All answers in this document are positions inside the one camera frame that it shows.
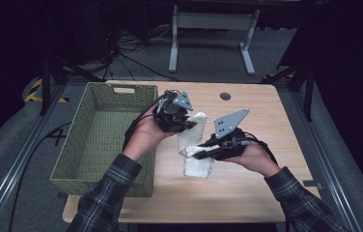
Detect green woven basket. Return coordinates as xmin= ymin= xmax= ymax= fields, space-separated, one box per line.
xmin=49 ymin=81 xmax=160 ymax=198

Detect grey metal desk frame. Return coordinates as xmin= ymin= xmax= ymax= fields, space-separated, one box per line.
xmin=168 ymin=4 xmax=261 ymax=76

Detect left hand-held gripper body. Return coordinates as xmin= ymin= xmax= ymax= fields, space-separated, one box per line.
xmin=154 ymin=89 xmax=194 ymax=133

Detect white cloth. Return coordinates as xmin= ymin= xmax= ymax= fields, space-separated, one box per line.
xmin=176 ymin=111 xmax=217 ymax=180

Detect person's right hand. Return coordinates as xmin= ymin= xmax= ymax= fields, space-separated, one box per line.
xmin=223 ymin=142 xmax=282 ymax=179

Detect hand-held gripper black cable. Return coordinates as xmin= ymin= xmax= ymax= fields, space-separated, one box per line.
xmin=123 ymin=91 xmax=173 ymax=151
xmin=242 ymin=130 xmax=279 ymax=166

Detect person's left hand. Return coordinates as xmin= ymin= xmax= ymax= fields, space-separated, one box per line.
xmin=123 ymin=107 xmax=178 ymax=162

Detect black metal stand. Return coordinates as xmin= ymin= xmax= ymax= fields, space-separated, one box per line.
xmin=261 ymin=61 xmax=317 ymax=123
xmin=39 ymin=54 xmax=105 ymax=116

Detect right hand-held gripper black cable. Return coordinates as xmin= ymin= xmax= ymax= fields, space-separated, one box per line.
xmin=242 ymin=130 xmax=279 ymax=166

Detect black floor cable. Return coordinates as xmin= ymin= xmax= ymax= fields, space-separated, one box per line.
xmin=7 ymin=121 xmax=73 ymax=232

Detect aluminium floor rail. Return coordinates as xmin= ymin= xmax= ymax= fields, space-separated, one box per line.
xmin=290 ymin=90 xmax=363 ymax=232
xmin=0 ymin=85 xmax=68 ymax=232

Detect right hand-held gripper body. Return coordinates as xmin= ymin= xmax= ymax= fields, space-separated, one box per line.
xmin=212 ymin=107 xmax=255 ymax=161

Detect left hand-held gripper black cable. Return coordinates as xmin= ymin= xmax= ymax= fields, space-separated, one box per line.
xmin=123 ymin=91 xmax=173 ymax=151

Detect bundle of floor cables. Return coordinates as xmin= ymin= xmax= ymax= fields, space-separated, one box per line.
xmin=101 ymin=22 xmax=182 ymax=82

